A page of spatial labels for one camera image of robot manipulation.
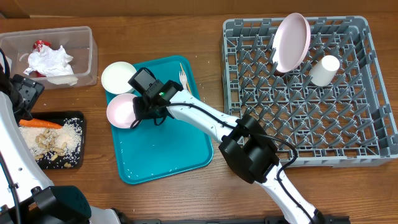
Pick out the large pink plate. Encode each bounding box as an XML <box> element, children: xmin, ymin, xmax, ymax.
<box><xmin>272</xmin><ymin>12</ymin><xmax>311</xmax><ymax>73</ymax></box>

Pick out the white plastic cup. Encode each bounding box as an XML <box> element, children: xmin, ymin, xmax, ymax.
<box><xmin>309</xmin><ymin>55</ymin><xmax>340</xmax><ymax>86</ymax></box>

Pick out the teal plastic tray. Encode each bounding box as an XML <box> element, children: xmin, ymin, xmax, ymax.
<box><xmin>104</xmin><ymin>55</ymin><xmax>215</xmax><ymax>185</ymax></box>

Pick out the white bowl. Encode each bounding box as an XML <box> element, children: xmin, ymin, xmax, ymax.
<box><xmin>101</xmin><ymin>62</ymin><xmax>137</xmax><ymax>95</ymax></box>

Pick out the orange carrot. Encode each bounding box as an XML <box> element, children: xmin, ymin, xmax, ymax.
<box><xmin>19</xmin><ymin>119</ymin><xmax>62</xmax><ymax>129</ymax></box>

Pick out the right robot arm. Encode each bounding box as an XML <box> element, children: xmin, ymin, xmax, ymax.
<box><xmin>128</xmin><ymin>67</ymin><xmax>325</xmax><ymax>223</ymax></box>

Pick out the pile of rice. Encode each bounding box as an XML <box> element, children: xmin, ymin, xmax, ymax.
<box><xmin>19</xmin><ymin>118</ymin><xmax>83</xmax><ymax>167</ymax></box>

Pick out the grey dishwasher rack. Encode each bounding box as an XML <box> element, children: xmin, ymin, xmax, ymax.
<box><xmin>222</xmin><ymin>16</ymin><xmax>397</xmax><ymax>167</ymax></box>

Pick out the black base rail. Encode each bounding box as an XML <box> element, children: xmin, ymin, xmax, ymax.
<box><xmin>131</xmin><ymin>216</ymin><xmax>351</xmax><ymax>224</ymax></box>

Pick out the pink bowl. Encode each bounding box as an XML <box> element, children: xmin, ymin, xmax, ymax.
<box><xmin>106</xmin><ymin>93</ymin><xmax>136</xmax><ymax>129</ymax></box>

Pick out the white plastic fork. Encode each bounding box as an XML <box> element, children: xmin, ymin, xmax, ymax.
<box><xmin>179</xmin><ymin>71</ymin><xmax>188</xmax><ymax>90</ymax></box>

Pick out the pile of peanuts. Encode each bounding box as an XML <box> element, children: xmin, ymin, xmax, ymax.
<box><xmin>33</xmin><ymin>128</ymin><xmax>75</xmax><ymax>162</ymax></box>

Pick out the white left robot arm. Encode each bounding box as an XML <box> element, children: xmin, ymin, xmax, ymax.
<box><xmin>1</xmin><ymin>53</ymin><xmax>121</xmax><ymax>224</ymax></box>

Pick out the black food waste tray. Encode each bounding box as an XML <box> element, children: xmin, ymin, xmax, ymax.
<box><xmin>18</xmin><ymin>110</ymin><xmax>87</xmax><ymax>170</ymax></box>

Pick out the clear plastic bin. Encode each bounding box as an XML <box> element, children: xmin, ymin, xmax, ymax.
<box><xmin>1</xmin><ymin>26</ymin><xmax>98</xmax><ymax>90</ymax></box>

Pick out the red snack wrapper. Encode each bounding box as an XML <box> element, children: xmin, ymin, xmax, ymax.
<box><xmin>24</xmin><ymin>40</ymin><xmax>51</xmax><ymax>78</ymax></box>

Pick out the white napkin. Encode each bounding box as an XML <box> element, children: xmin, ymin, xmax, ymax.
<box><xmin>31</xmin><ymin>45</ymin><xmax>78</xmax><ymax>86</ymax></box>

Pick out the wooden chopstick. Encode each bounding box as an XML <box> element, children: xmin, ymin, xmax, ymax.
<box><xmin>180</xmin><ymin>63</ymin><xmax>192</xmax><ymax>93</ymax></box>

